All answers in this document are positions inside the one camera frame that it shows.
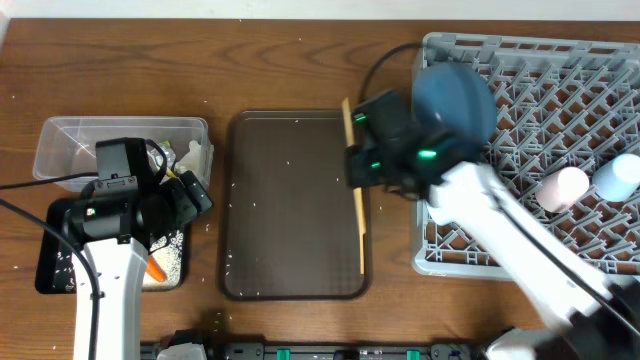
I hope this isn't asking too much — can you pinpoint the large blue plate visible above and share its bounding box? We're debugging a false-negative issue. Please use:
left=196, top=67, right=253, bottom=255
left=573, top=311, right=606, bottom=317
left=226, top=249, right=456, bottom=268
left=411, top=62, right=497, bottom=146

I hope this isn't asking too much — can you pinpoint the white paper napkin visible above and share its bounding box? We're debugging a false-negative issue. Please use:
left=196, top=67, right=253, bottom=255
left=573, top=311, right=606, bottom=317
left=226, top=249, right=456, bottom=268
left=174, top=140, right=214, bottom=181

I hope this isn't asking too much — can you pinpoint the pink plastic cup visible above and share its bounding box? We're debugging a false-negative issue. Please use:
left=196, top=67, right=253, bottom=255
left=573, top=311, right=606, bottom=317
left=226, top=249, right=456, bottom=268
left=535, top=167, right=590, bottom=213

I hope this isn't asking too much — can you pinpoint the orange carrot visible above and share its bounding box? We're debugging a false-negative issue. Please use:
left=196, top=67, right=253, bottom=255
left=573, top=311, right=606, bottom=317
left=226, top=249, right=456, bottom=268
left=146, top=256, right=167, bottom=283

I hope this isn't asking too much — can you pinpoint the light blue plastic cup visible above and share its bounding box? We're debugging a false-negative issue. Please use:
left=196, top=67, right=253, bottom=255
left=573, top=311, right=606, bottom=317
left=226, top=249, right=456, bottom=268
left=592, top=153, right=640, bottom=202

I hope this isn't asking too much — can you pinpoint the snack wrapper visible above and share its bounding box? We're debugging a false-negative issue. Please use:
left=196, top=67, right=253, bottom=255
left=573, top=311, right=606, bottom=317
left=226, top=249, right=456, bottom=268
left=156, top=141, right=177, bottom=178

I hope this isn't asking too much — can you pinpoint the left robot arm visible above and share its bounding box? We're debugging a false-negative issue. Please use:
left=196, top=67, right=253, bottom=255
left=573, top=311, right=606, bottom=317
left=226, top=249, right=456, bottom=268
left=62, top=138, right=213, bottom=359

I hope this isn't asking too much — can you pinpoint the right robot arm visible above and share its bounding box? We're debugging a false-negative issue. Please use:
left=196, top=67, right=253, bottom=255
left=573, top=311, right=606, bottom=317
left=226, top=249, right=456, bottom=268
left=341, top=91, right=639, bottom=359

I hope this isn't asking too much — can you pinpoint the grey plastic dishwasher rack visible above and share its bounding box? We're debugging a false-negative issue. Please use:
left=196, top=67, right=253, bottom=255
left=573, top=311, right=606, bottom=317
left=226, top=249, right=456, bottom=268
left=413, top=32, right=639, bottom=281

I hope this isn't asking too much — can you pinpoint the dark brown serving tray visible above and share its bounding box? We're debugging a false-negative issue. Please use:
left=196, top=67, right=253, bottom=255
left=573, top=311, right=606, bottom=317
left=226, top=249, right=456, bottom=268
left=218, top=110, right=370, bottom=301

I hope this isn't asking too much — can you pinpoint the white rice pile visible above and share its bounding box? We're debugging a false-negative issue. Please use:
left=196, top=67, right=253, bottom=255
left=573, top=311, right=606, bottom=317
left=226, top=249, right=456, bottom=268
left=49, top=227, right=185, bottom=291

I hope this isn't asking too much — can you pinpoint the clear plastic bin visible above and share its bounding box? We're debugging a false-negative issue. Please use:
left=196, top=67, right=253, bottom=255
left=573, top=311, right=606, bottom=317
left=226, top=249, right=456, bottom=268
left=33, top=116, right=213, bottom=195

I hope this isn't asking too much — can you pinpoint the black rectangular tray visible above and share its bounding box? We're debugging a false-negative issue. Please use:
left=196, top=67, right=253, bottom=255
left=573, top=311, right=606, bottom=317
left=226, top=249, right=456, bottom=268
left=35, top=198, right=189, bottom=294

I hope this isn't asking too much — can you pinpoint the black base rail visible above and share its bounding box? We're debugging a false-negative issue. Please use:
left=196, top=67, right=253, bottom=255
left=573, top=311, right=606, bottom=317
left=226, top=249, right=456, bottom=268
left=139, top=341, right=481, bottom=360

